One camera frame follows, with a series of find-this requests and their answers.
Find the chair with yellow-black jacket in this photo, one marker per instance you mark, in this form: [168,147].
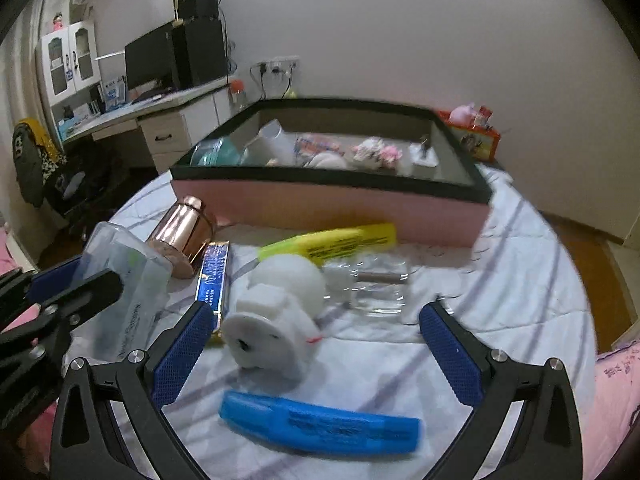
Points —
[30,160]

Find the blue gold foil pack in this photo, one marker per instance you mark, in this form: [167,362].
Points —
[215,272]

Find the blue white box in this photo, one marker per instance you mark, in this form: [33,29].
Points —
[114,92]

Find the white wall outlet strip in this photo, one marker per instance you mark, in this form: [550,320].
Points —
[280,64]

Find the clear plastic packet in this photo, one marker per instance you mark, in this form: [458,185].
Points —
[135,280]

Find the rose gold metal cup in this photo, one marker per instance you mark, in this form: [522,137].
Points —
[185,230]

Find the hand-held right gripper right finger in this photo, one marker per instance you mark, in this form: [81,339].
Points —
[450,355]

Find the colourful small packet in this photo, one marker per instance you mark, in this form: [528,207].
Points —
[315,144]

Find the blue highlighter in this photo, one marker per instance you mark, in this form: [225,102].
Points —
[310,422]

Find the black speaker box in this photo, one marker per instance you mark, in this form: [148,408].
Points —
[199,4]

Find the teal oval case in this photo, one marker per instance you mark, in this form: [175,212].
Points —
[220,154]

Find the pale pink round toy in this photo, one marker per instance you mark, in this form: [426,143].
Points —
[327,161]

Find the pink plush toy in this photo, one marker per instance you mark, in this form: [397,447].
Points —
[462,112]

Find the snack bag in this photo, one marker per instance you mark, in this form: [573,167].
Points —
[290,92]

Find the yellow highlighter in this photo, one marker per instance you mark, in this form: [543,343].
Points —
[345,242]

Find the black monitor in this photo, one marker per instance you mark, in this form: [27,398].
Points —
[147,57]

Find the red toy crate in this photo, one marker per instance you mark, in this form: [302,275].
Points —
[475,142]

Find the black computer tower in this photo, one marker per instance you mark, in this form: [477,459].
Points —
[200,52]

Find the white plastic toy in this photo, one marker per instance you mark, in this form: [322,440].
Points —
[270,325]

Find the pink blanket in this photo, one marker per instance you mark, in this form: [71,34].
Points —
[615,400]

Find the pink doll figure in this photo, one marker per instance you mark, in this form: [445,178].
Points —
[58,21]

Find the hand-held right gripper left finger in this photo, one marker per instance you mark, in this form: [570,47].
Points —
[182,355]

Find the white glass-door cabinet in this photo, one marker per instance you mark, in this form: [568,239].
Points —
[65,91]

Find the white desk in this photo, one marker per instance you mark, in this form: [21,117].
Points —
[170,130]

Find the orange-lid bottle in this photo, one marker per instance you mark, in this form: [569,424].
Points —
[239,95]

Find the pink storage box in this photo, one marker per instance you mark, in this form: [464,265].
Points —
[325,205]

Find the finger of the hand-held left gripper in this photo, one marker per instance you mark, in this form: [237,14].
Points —
[85,294]
[50,279]

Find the white charger plug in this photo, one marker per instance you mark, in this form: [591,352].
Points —
[425,162]

